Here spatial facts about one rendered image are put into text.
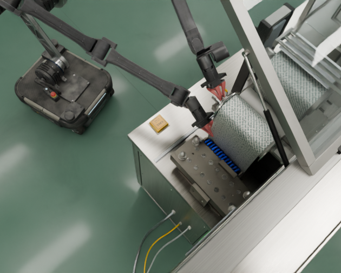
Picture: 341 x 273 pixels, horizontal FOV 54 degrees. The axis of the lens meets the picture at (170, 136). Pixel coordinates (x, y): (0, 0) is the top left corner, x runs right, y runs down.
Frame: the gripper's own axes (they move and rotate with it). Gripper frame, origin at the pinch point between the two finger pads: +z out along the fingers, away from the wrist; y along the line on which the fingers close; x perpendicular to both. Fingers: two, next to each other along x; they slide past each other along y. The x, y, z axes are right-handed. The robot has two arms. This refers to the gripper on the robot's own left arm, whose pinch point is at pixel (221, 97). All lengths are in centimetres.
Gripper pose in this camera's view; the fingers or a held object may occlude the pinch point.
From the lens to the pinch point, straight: 145.0
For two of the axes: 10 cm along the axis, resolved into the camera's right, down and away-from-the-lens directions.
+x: 4.7, 0.9, -8.8
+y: -7.6, 5.5, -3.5
